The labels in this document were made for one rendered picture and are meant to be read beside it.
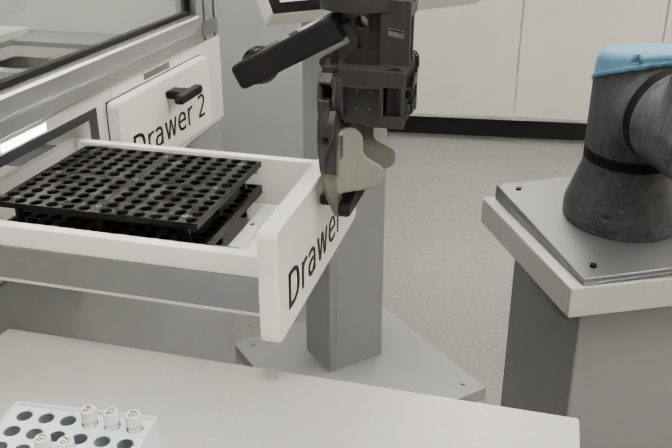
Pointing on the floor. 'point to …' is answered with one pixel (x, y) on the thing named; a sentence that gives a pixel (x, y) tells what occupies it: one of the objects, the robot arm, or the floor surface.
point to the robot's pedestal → (586, 345)
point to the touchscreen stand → (356, 305)
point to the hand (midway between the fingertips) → (336, 196)
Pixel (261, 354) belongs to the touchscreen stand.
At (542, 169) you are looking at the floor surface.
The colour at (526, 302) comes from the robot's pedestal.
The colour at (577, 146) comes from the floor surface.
